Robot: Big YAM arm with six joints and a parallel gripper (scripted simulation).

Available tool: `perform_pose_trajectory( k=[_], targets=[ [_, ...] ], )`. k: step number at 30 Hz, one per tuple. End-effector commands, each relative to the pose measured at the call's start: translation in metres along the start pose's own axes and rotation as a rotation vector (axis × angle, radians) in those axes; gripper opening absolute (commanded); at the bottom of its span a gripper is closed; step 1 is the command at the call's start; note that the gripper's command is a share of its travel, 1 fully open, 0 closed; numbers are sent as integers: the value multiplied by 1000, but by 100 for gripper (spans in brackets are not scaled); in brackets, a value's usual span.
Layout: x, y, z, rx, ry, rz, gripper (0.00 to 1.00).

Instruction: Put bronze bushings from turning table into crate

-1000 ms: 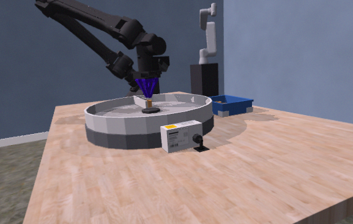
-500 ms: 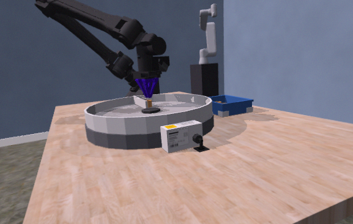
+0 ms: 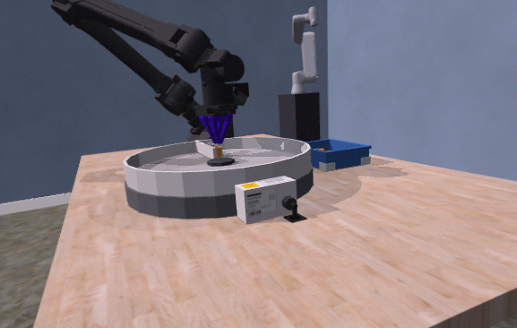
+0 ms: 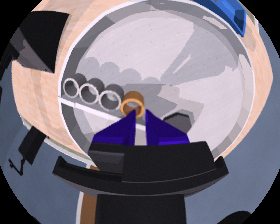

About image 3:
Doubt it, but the blue open crate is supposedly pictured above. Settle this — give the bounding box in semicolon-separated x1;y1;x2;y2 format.
306;139;371;171

